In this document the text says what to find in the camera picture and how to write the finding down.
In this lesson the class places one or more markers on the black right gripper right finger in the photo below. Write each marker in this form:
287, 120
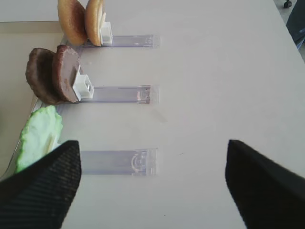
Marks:
267, 195

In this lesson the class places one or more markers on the white bun pusher block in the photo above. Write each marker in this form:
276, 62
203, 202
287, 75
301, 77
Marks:
106, 33

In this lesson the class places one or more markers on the clear lettuce rack rail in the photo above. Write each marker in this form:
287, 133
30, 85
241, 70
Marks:
140, 162

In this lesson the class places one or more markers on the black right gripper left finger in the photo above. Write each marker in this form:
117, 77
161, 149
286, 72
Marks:
39, 197

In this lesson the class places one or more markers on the clear patty rack rail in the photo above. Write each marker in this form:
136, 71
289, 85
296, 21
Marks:
145, 94

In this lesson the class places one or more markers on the clear bun rack rail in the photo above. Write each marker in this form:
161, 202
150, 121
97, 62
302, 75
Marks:
146, 41

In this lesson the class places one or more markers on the brown meat patty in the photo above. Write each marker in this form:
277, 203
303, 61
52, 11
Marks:
65, 66
39, 76

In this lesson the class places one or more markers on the far brown meat patty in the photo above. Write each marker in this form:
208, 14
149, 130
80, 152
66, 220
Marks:
39, 76

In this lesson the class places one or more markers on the far bread bun slice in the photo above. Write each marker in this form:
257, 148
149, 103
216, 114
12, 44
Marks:
71, 18

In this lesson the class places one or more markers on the cream plastic tray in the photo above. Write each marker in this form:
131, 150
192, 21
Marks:
17, 39

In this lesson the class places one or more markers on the green lettuce leaf in rack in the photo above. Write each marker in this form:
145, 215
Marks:
39, 136

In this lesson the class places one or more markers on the bread bun slice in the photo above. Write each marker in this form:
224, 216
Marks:
93, 21
71, 18

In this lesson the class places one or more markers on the white patty pusher block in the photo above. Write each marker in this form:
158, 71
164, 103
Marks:
83, 87

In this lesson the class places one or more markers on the near bread bun slice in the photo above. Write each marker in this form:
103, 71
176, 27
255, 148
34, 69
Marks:
93, 21

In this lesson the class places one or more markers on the near brown meat patty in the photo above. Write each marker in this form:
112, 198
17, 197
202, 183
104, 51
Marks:
65, 66

